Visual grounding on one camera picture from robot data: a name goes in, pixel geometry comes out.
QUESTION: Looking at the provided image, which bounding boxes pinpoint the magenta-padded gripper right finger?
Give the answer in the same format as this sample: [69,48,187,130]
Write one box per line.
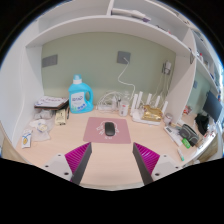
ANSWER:
[132,142,183,187]

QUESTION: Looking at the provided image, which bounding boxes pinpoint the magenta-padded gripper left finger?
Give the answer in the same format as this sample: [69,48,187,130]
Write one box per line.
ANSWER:
[41,141,93,186]

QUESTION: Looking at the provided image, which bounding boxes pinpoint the black computer mouse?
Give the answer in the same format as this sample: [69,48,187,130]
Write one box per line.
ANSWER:
[104,121,116,137]

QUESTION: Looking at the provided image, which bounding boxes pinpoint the pink mouse pad with drawing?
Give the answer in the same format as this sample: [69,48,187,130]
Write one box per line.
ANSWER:
[82,116,132,145]

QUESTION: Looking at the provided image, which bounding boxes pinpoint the white marker pen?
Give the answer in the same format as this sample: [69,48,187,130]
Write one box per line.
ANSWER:
[176,148,186,163]

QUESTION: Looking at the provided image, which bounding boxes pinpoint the green small packet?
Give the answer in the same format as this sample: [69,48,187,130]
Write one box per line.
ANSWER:
[181,137,192,150]

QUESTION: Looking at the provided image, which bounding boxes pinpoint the white router with antennas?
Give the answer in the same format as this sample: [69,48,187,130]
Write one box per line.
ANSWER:
[129,90,169,126]

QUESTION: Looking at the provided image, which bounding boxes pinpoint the beige small box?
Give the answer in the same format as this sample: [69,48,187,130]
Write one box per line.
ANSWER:
[54,108,68,126]

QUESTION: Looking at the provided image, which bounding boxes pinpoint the small round jar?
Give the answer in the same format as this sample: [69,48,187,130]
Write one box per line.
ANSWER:
[163,112,174,126]

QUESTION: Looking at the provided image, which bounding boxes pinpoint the gold foil bag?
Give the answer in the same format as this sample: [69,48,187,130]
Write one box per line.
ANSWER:
[140,104,163,123]

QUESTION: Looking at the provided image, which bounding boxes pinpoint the clear plastic bags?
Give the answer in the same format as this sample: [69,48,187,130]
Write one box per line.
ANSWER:
[29,110,56,143]

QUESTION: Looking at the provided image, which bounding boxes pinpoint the grey zip pouch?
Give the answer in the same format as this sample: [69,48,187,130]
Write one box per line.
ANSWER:
[178,123,200,147]

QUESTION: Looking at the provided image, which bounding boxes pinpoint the white yellow snack packet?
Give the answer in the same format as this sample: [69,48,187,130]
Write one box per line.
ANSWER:
[20,130,33,149]

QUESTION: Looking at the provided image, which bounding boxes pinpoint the clear plastic bottle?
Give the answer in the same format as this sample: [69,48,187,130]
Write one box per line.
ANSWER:
[118,91,130,117]

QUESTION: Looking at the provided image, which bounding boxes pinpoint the white power strip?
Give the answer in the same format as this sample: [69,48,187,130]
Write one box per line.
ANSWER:
[96,104,114,112]

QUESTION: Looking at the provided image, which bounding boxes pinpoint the blue detergent bottle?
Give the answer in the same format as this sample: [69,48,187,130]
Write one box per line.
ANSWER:
[68,74,95,115]

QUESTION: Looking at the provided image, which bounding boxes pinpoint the stack of books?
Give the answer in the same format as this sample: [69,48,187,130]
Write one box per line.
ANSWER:
[34,95,69,111]

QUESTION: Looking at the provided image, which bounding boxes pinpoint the black bag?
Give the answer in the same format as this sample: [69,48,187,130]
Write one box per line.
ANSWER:
[194,113,210,136]

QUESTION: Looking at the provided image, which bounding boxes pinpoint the white desk side panel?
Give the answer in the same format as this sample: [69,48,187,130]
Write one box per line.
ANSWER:
[164,54,198,116]

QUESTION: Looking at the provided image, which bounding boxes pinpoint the black monitor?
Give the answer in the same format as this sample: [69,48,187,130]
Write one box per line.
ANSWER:
[202,90,224,124]

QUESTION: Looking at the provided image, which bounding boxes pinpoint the white overhead shelf unit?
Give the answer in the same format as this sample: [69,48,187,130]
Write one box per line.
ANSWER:
[24,0,222,86]

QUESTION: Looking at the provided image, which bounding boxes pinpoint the coiled white cable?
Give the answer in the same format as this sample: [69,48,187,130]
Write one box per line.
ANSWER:
[96,91,123,113]

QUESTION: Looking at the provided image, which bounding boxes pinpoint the white charger cable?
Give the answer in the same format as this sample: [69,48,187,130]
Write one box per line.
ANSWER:
[156,71,169,101]

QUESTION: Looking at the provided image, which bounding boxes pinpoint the white wall socket cable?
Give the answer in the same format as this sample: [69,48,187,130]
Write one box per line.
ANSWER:
[117,59,137,98]

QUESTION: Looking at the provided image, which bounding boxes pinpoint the white wall charger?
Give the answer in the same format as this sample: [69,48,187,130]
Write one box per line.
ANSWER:
[162,60,173,75]

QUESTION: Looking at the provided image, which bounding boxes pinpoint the grey blank wall plate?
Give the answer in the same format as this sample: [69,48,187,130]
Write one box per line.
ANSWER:
[41,54,59,69]

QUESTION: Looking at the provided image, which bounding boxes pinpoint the grey wall socket plate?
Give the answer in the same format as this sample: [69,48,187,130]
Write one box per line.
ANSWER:
[116,50,132,65]

